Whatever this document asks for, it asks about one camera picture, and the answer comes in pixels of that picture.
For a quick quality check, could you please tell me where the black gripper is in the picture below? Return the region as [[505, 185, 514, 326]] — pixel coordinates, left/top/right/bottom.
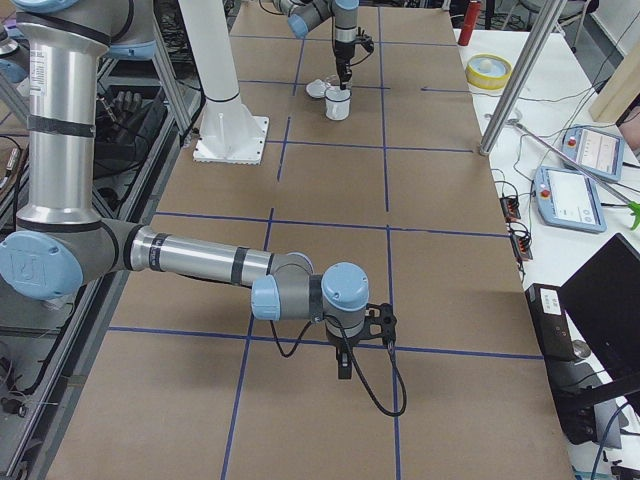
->
[[333, 41, 355, 90], [331, 335, 356, 379]]

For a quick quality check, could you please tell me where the clear plastic funnel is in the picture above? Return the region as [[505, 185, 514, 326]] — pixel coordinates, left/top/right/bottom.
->
[[305, 75, 340, 100]]

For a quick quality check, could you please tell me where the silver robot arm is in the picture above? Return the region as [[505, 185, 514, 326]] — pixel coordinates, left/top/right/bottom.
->
[[259, 0, 359, 90], [1, 1, 372, 379]]

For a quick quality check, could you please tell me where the white cup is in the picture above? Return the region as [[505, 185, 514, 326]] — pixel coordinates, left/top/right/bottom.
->
[[325, 86, 351, 121]]

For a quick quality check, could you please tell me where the blue tape strip lengthwise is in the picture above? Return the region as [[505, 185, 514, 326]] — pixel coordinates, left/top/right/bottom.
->
[[376, 7, 402, 479]]

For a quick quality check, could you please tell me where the yellow tape roll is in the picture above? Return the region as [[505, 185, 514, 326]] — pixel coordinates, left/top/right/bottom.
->
[[465, 54, 513, 91]]

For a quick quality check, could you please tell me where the red bottle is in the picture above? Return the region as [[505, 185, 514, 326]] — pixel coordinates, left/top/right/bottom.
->
[[457, 0, 482, 46]]

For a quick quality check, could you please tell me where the orange connector block near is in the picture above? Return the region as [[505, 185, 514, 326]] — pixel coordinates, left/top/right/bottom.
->
[[510, 230, 533, 262]]

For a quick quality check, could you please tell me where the orange connector block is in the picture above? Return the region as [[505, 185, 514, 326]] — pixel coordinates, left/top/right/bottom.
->
[[510, 230, 533, 262], [499, 195, 521, 222]]

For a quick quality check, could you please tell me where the orange connector block far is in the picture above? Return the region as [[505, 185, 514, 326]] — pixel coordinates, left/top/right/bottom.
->
[[499, 195, 521, 222]]

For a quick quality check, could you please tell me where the silver grabber stick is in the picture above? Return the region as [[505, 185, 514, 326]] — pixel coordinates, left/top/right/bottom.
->
[[506, 118, 639, 231]]

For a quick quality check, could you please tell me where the black computer box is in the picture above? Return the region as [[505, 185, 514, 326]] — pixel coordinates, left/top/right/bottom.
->
[[525, 283, 627, 449]]

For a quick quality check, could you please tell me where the blue tape strip crosswise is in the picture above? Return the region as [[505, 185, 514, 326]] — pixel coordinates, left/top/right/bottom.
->
[[107, 326, 544, 361]]

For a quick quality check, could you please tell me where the near teach pendant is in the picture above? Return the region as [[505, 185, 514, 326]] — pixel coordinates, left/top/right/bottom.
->
[[534, 166, 607, 233]]

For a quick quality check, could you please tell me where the teach pendant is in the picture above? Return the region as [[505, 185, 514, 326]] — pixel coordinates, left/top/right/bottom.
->
[[561, 125, 625, 182], [534, 166, 607, 233]]

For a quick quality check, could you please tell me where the black laptop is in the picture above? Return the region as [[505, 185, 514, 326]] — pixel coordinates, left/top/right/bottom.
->
[[559, 233, 639, 379]]

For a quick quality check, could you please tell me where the far teach pendant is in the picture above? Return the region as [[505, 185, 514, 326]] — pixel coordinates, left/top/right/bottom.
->
[[561, 125, 625, 182]]

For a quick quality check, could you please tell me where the wooden board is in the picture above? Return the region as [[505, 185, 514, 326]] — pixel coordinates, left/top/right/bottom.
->
[[589, 42, 640, 123]]

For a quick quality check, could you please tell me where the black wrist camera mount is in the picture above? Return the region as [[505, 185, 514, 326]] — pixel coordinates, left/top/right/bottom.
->
[[360, 303, 397, 347]]

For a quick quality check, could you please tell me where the black camera cable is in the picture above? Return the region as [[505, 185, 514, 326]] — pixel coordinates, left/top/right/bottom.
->
[[269, 315, 408, 417]]

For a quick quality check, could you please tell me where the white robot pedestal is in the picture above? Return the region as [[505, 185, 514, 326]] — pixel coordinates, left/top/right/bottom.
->
[[179, 0, 269, 165]]

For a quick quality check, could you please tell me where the silver aluminium post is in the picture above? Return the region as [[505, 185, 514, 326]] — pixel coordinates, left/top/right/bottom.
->
[[479, 0, 566, 156]]

